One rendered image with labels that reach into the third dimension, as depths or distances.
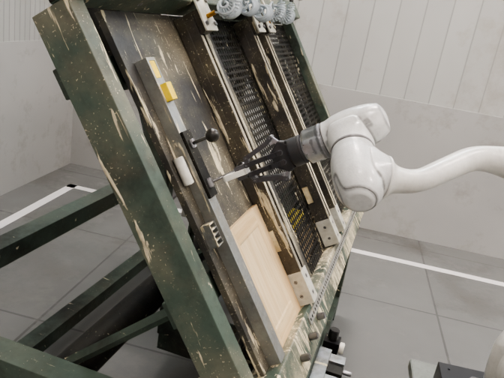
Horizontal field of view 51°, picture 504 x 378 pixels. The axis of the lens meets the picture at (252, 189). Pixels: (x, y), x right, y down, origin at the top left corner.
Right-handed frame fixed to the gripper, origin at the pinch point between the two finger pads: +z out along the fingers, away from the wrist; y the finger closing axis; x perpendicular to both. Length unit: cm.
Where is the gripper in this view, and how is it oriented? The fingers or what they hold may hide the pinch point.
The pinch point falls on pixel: (236, 174)
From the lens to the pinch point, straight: 141.9
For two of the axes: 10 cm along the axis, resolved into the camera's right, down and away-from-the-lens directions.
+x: 3.0, -2.6, 9.2
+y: 3.9, 9.1, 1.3
